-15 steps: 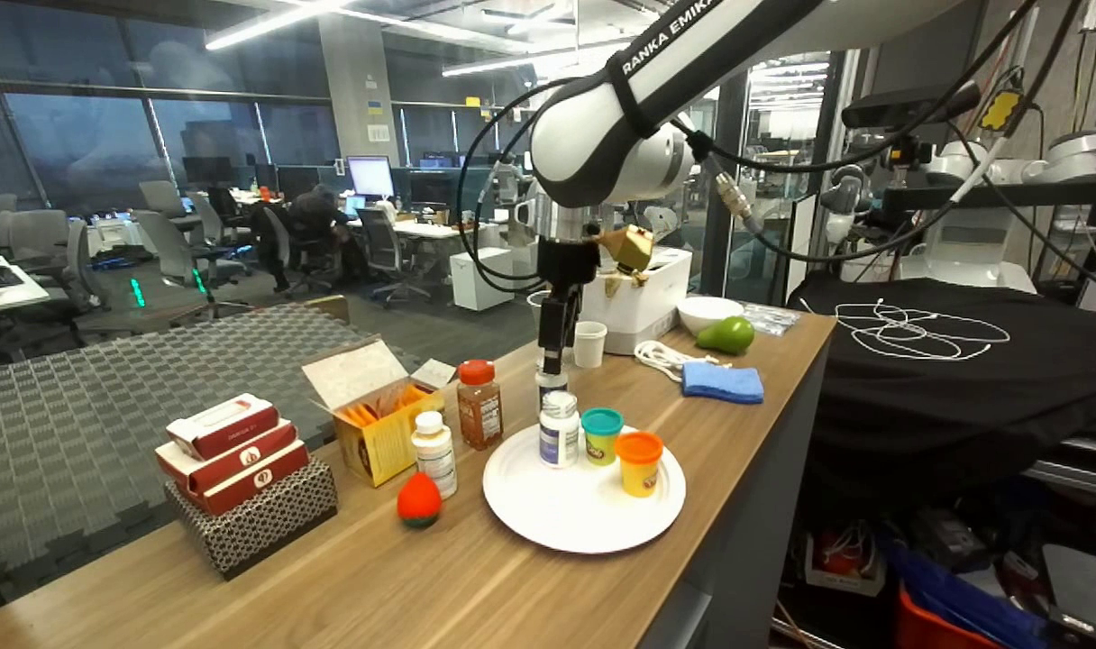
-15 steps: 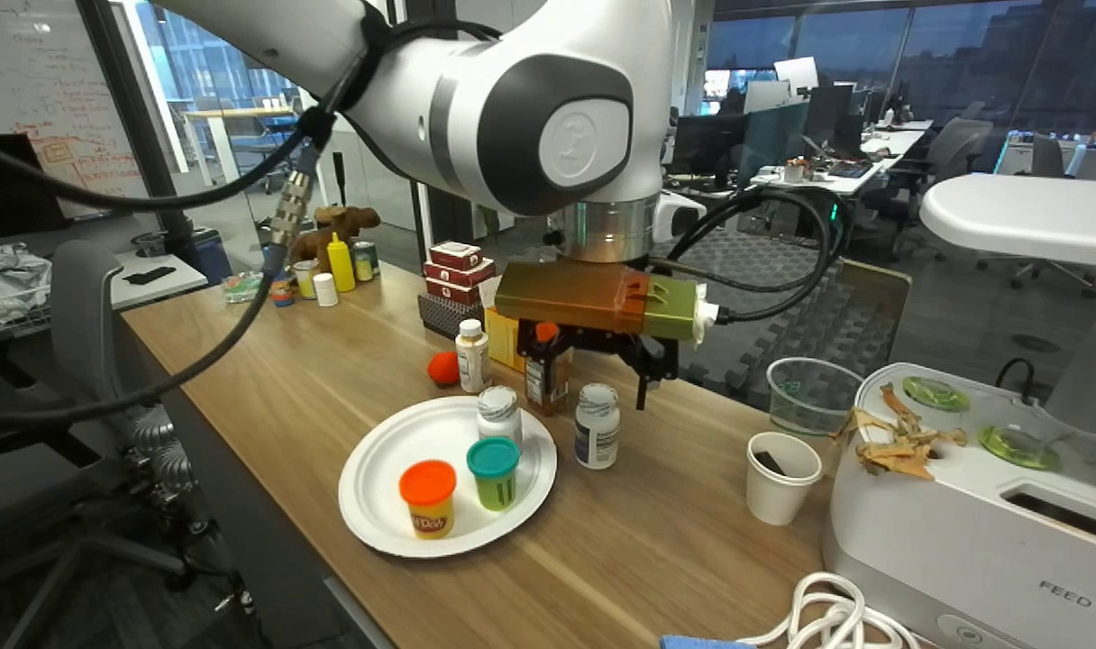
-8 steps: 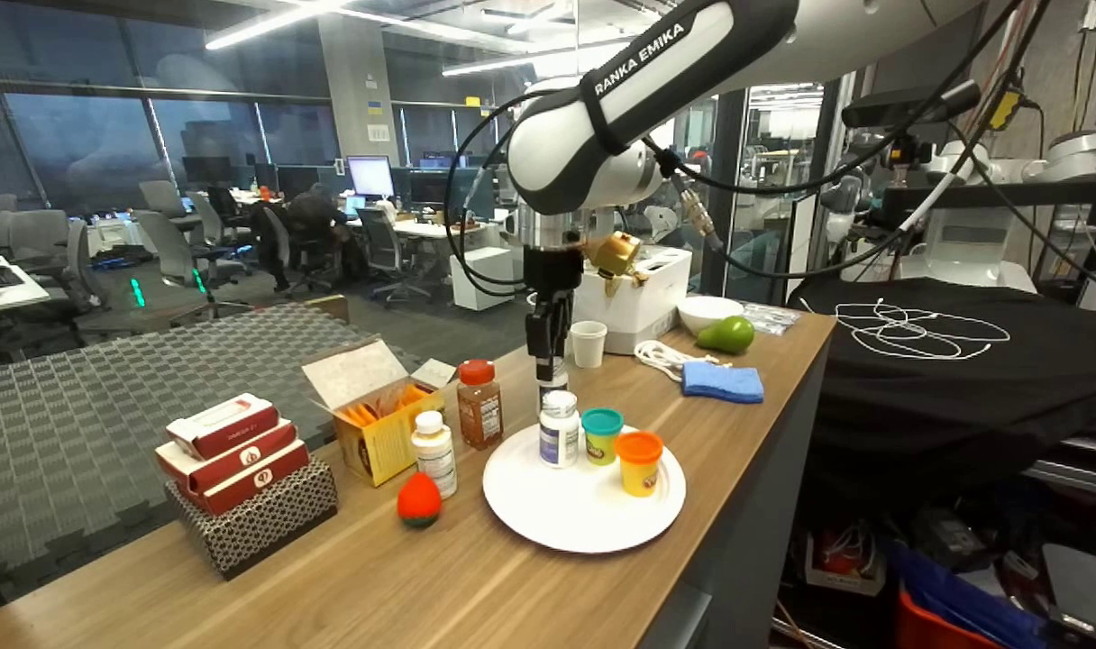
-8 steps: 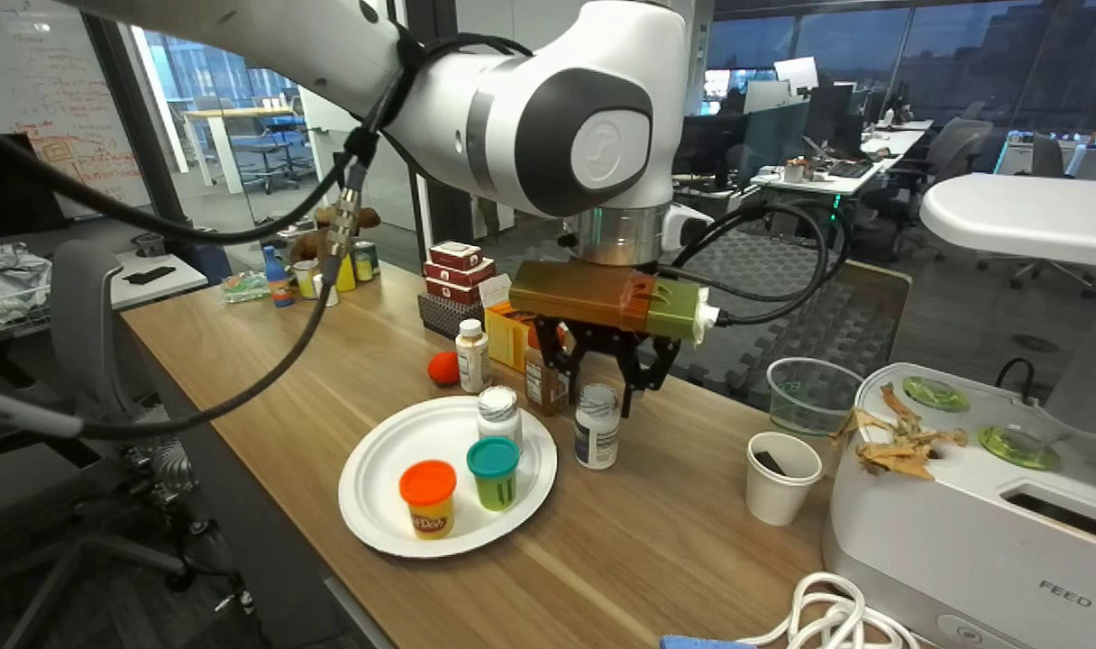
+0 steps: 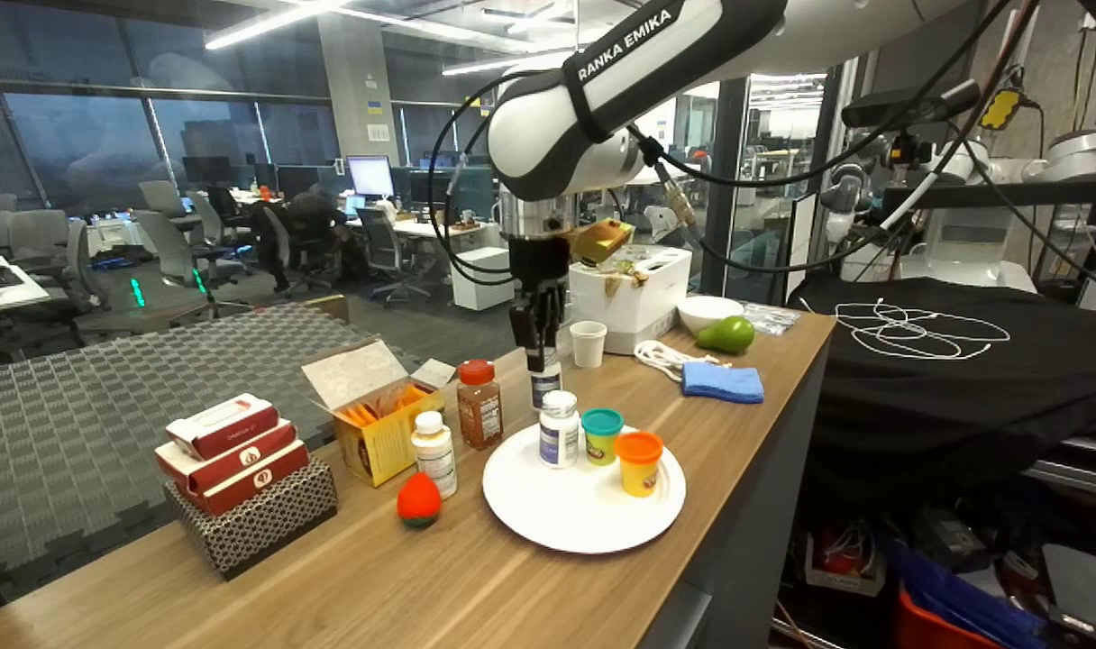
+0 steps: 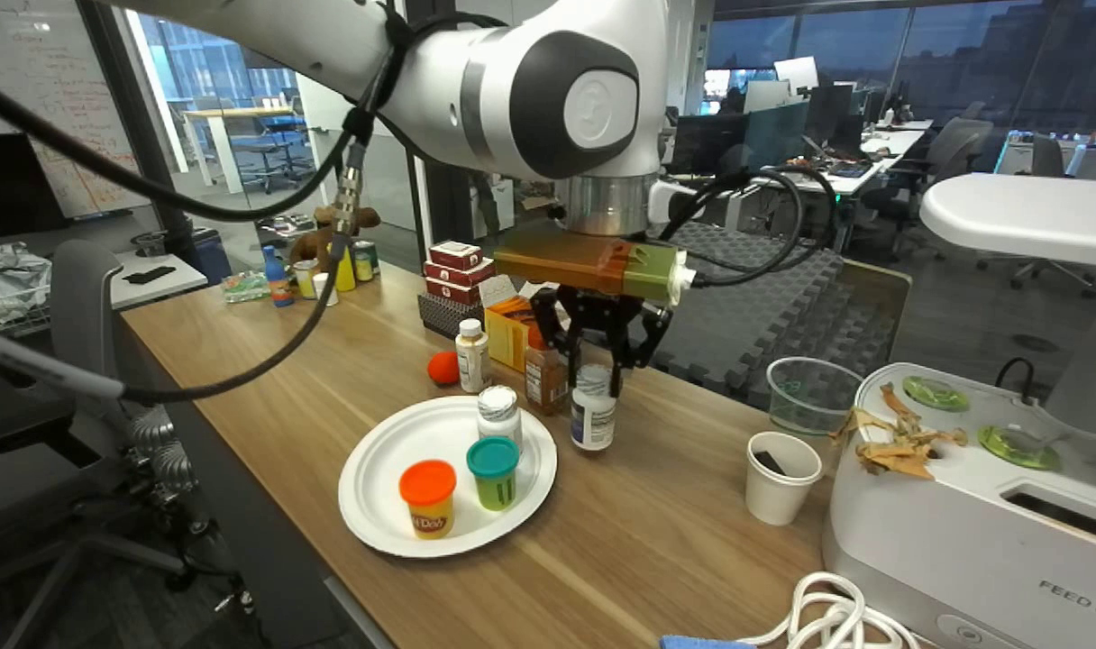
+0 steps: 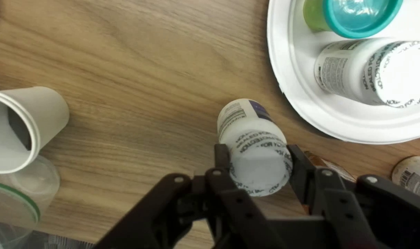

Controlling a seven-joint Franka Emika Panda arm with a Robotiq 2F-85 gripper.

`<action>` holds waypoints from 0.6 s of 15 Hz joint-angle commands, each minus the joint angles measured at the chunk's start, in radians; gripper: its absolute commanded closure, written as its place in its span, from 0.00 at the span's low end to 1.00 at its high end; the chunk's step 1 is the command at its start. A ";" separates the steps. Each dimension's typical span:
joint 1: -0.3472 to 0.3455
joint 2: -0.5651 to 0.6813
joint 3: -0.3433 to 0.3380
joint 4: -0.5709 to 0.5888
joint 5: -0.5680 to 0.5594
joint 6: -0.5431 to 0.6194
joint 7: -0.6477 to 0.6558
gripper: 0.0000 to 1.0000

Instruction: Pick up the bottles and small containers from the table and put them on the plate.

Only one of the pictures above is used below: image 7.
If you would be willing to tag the spice jar orange lid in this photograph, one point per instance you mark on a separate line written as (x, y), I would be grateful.
(411, 178)

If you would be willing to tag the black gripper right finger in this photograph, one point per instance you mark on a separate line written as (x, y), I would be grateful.
(380, 217)

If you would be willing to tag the white paper plate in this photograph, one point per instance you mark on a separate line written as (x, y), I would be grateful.
(311, 106)

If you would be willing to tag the green tub teal lid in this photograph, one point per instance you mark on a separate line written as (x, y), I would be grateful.
(356, 15)

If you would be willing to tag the clear plastic cup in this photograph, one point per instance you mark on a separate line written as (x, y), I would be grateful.
(25, 194)

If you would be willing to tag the white paper cup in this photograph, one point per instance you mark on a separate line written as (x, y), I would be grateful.
(44, 116)

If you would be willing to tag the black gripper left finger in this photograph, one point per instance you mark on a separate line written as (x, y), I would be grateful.
(196, 217)

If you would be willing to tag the white pill bottle blue label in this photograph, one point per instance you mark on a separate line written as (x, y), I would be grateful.
(251, 139)
(380, 70)

